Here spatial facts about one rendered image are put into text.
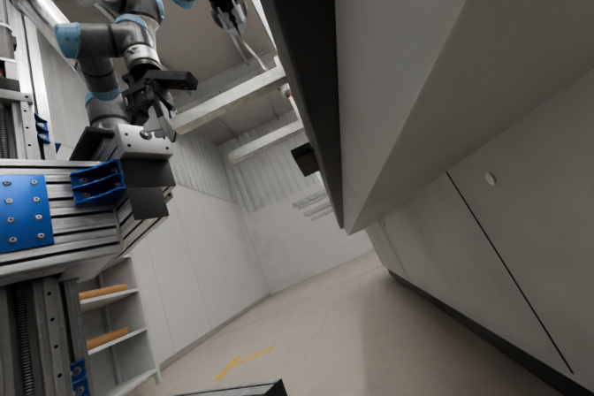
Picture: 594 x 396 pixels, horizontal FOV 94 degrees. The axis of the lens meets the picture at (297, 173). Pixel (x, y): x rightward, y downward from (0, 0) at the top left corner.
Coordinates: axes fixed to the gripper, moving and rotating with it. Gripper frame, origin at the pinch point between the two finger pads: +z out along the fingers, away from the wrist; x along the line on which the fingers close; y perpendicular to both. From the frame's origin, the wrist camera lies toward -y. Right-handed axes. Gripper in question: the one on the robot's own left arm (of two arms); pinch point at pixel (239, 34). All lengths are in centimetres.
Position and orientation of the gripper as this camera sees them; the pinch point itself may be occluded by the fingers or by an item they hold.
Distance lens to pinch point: 77.1
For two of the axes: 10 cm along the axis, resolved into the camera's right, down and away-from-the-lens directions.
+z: 3.8, 8.6, -3.3
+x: 9.0, -4.2, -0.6
